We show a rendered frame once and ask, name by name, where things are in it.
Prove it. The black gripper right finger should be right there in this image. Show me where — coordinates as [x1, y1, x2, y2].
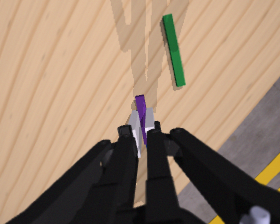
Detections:
[145, 107, 280, 224]

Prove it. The green rod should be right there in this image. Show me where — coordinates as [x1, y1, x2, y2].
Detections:
[162, 13, 186, 87]

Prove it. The purple rod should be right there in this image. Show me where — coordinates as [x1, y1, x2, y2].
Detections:
[135, 94, 147, 145]

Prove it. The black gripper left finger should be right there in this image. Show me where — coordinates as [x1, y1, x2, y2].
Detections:
[5, 110, 142, 224]

